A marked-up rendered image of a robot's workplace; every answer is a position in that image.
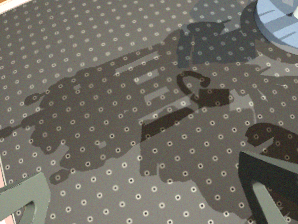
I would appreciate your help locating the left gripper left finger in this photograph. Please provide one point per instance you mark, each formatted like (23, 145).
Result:
(32, 193)

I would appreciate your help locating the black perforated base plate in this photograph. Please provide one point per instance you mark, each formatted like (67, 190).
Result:
(136, 110)

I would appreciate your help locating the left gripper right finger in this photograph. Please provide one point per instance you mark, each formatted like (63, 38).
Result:
(257, 170)

